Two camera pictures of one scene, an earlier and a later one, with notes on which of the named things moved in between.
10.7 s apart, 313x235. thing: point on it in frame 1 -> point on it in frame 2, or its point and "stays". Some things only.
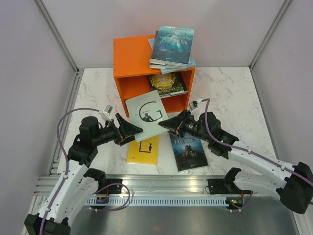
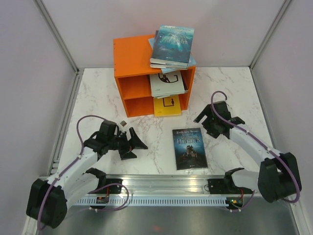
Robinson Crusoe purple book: x=164 y=66 stays
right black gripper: x=177 y=124 -> x=207 y=111
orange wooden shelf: x=131 y=66 stays
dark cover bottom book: x=189 y=151 stays
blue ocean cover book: x=172 y=46 stays
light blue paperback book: x=151 y=42 stays
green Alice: x=167 y=84 stays
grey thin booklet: x=145 y=111 -> x=167 y=84
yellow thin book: x=145 y=151 -> x=167 y=106
